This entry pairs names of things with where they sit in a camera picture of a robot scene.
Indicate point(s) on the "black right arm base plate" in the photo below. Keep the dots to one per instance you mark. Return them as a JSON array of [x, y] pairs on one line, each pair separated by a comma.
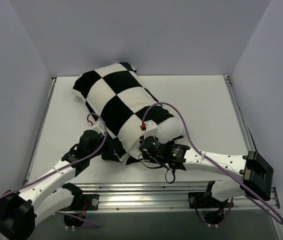
[[198, 199]]

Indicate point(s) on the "aluminium left side rail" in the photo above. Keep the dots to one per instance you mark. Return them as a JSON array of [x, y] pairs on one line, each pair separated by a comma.
[[38, 135]]

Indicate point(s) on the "aluminium front rail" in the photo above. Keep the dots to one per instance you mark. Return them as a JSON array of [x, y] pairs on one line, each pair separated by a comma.
[[113, 197]]

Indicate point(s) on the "black and white checkered pillowcase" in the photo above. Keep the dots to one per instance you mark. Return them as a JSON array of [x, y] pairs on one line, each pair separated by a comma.
[[115, 93]]

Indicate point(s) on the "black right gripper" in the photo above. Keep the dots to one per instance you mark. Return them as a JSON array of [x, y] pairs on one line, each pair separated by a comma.
[[143, 144]]

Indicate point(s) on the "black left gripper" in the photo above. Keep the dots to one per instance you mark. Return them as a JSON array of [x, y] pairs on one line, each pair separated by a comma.
[[112, 149]]

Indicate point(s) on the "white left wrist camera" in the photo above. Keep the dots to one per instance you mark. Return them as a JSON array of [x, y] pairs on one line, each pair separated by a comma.
[[97, 126]]

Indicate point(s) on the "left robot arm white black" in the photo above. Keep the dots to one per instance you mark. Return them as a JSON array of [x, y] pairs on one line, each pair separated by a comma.
[[22, 210]]

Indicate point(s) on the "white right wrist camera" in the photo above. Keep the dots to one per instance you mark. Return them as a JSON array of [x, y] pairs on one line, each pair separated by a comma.
[[149, 128]]

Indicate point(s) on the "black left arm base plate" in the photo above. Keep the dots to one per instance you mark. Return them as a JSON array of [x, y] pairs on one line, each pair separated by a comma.
[[89, 202]]

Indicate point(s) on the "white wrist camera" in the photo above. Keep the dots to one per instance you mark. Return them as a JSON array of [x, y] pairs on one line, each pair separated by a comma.
[[97, 126], [149, 128]]

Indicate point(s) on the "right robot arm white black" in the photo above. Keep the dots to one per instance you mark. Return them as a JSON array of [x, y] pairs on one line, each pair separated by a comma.
[[250, 174]]

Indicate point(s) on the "aluminium rail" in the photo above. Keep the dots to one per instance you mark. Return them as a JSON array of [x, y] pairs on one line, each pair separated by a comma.
[[38, 135], [244, 128], [113, 197]]

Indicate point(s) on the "aluminium right side rail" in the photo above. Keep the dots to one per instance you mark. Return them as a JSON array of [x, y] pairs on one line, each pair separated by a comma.
[[244, 128]]

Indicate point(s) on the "white pillow insert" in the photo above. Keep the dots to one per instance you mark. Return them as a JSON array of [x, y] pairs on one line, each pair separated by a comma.
[[170, 129]]

